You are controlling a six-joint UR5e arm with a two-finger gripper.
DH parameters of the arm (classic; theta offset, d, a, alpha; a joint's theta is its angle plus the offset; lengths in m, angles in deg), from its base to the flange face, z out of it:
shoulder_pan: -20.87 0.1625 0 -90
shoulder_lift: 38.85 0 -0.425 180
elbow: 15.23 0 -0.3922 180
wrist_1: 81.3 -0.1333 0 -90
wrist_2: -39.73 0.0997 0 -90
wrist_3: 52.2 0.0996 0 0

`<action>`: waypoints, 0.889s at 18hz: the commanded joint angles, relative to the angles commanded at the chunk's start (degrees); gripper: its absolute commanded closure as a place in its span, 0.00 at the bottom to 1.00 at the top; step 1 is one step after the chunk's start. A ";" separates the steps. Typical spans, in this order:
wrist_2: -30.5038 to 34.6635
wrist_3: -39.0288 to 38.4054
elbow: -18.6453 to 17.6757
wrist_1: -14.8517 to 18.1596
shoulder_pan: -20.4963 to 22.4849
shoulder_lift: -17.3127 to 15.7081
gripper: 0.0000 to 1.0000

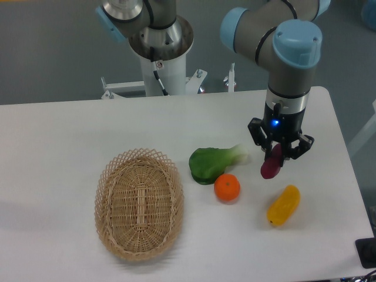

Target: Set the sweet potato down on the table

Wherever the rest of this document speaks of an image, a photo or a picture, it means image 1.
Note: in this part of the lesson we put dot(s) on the blue object top right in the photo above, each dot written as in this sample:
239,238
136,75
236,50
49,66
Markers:
368,14

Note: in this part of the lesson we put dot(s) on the woven wicker basket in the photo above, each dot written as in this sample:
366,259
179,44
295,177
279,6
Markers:
139,205

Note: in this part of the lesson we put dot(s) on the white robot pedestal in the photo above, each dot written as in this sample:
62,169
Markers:
162,56

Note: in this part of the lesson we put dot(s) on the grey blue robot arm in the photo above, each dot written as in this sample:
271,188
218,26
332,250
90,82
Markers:
280,37

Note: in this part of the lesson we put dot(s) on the black device at table edge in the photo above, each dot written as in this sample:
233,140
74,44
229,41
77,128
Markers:
366,252

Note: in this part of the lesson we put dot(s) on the orange tangerine toy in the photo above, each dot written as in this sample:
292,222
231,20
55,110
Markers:
227,187

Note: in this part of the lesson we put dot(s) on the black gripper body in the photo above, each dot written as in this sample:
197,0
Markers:
287,126

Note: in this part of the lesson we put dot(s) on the purple sweet potato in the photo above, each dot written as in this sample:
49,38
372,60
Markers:
271,166

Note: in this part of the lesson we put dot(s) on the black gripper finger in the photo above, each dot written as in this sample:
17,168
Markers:
305,143
259,137

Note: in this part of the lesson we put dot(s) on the yellow mango toy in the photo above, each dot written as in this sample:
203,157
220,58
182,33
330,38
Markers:
284,206

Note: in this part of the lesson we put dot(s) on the green bok choy toy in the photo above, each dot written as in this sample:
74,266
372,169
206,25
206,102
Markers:
207,164

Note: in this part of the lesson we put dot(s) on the white frame at right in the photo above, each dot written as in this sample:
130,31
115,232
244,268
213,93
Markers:
363,136

